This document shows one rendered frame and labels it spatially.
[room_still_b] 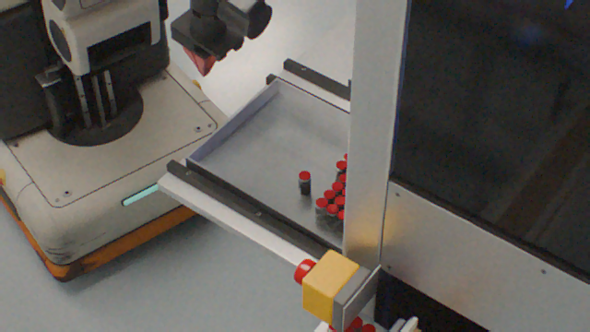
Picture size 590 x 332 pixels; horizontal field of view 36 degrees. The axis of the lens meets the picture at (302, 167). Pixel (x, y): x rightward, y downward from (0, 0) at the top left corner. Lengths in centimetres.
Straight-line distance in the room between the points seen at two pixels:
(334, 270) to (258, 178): 36
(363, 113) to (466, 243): 21
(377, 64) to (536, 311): 38
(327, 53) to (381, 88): 78
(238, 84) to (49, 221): 96
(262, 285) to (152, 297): 30
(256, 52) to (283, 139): 157
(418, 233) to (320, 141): 50
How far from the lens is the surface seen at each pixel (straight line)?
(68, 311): 258
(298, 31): 331
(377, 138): 114
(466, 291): 125
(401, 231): 124
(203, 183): 159
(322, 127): 170
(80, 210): 243
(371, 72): 108
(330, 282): 129
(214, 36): 141
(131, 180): 246
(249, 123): 171
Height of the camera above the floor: 208
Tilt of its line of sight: 47 degrees down
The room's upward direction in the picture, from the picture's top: straight up
